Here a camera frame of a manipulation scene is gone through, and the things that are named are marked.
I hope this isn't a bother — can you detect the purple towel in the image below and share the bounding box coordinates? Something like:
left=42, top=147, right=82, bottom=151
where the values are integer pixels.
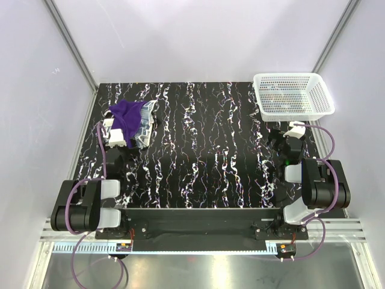
left=109, top=99, right=147, bottom=148

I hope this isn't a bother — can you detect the blue white patterned towel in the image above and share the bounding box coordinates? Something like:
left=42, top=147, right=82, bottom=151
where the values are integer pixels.
left=134, top=100, right=157, bottom=149

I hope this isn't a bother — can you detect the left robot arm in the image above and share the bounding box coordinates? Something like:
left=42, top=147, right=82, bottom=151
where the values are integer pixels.
left=50, top=122, right=130, bottom=238

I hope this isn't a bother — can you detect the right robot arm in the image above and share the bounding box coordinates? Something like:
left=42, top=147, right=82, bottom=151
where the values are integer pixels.
left=268, top=122, right=351, bottom=239

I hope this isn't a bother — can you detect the white plastic basket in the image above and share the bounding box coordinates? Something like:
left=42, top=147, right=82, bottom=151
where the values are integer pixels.
left=253, top=73, right=335, bottom=122

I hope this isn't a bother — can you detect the black marble pattern mat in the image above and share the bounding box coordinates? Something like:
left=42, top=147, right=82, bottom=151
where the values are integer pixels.
left=74, top=82, right=301, bottom=208

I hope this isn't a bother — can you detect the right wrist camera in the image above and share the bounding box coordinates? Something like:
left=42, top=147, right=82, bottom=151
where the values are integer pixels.
left=283, top=121, right=306, bottom=139

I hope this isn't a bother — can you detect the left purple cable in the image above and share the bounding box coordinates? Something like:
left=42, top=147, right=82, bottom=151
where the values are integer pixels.
left=65, top=122, right=130, bottom=288

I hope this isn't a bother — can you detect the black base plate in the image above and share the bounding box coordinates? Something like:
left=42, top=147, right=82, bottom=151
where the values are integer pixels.
left=94, top=207, right=309, bottom=241

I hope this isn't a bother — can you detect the aluminium frame rail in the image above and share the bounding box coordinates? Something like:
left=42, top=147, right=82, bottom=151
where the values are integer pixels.
left=38, top=218, right=368, bottom=241

